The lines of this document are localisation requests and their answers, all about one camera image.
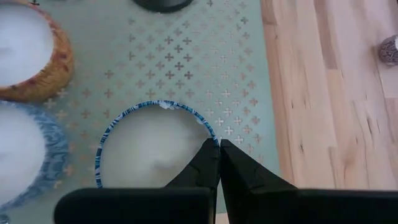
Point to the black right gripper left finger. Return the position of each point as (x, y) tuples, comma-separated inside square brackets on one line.
[(206, 165)]

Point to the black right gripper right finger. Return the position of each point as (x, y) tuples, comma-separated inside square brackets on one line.
[(248, 193)]

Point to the blue white patterned candle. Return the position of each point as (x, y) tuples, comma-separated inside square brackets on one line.
[(146, 149)]

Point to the green perforated metal shelf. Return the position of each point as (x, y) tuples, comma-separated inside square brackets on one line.
[(186, 62)]

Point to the tall black candlestick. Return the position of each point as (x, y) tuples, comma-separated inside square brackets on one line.
[(163, 4)]

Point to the pale blue swirl candle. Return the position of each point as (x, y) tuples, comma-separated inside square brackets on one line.
[(21, 149)]

